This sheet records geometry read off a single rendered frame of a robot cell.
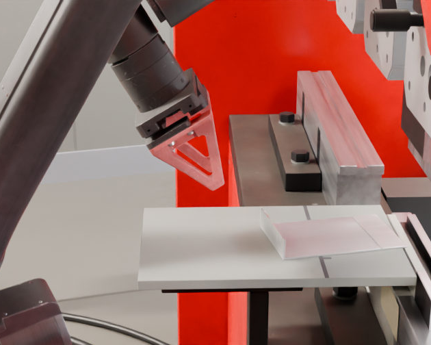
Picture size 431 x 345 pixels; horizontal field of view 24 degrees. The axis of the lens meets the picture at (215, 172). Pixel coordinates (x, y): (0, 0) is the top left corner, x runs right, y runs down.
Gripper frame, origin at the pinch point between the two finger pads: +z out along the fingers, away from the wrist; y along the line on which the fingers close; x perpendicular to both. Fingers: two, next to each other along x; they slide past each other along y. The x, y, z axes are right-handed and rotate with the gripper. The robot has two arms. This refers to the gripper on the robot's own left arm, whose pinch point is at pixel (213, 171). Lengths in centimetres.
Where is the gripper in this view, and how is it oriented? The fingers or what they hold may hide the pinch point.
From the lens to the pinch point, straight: 99.3
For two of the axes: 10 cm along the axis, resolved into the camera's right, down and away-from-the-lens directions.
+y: -0.5, -3.3, 9.4
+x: -8.6, 5.0, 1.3
